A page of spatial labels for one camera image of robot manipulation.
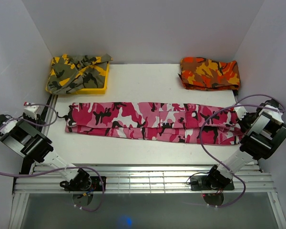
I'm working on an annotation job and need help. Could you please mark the pink camouflage trousers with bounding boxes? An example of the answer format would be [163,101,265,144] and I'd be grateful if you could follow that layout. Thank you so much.
[63,102,243,145]

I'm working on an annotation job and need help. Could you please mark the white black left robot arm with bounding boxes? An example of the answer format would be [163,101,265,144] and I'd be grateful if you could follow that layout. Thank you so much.
[0,114,92,191]

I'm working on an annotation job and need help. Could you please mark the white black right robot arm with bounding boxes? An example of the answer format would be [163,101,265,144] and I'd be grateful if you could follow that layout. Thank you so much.
[205,98,286,190]

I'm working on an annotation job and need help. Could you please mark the green yellow camouflage trousers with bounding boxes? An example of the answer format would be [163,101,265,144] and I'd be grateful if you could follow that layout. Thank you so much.
[45,54,112,95]

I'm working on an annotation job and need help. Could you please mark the orange camouflage folded trousers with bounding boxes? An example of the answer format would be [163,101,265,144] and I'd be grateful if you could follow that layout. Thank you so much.
[178,57,241,91]

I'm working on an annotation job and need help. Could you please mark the yellow plastic tray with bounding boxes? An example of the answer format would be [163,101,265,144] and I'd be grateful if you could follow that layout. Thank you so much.
[45,62,109,95]

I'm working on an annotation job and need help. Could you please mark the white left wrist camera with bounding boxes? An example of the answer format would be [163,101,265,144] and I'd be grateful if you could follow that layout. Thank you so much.
[24,102,40,119]

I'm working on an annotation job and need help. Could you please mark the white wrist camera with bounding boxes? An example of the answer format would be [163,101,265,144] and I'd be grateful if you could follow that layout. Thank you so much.
[24,102,40,119]
[233,106,248,123]

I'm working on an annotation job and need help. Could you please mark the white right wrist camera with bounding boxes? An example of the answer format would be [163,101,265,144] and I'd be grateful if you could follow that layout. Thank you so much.
[233,106,248,123]

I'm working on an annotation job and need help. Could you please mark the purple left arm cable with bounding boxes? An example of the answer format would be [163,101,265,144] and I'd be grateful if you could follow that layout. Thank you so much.
[0,103,105,213]

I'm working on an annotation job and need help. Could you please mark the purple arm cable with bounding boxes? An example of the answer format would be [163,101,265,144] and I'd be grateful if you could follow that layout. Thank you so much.
[183,94,286,208]
[0,103,105,213]

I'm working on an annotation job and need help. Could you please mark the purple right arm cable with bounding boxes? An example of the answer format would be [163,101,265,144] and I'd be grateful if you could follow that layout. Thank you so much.
[183,94,286,208]

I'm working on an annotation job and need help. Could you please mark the aluminium rail frame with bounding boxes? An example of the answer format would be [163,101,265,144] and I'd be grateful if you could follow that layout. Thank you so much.
[10,94,286,229]

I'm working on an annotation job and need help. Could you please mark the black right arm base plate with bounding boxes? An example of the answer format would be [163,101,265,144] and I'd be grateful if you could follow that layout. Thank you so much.
[186,173,235,191]

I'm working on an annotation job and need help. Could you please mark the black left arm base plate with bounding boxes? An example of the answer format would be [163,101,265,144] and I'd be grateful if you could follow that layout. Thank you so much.
[60,176,102,192]

